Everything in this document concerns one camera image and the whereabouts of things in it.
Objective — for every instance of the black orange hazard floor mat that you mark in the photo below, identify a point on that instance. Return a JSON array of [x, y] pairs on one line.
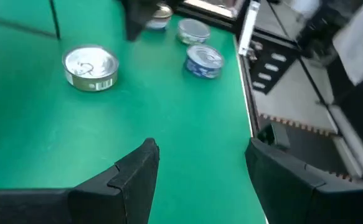
[[312, 152]]

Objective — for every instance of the blue red Wild Planet can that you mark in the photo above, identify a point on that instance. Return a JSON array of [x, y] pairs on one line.
[[162, 14]]

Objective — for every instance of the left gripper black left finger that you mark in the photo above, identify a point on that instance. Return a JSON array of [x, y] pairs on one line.
[[75, 205]]

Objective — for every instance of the olive green albacore tuna can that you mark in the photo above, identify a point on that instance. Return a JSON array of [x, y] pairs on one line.
[[91, 65]]

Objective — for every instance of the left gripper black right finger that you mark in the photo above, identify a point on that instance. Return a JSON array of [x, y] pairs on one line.
[[324, 202]]

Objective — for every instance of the teal Trader Joe's tuna can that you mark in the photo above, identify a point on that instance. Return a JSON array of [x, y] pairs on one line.
[[203, 60]]

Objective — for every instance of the silver lidded tuna can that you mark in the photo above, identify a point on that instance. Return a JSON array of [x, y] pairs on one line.
[[193, 29]]

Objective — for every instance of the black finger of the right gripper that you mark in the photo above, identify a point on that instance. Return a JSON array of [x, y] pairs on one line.
[[137, 18]]

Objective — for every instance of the green table mat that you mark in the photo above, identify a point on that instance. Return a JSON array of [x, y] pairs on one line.
[[168, 124]]

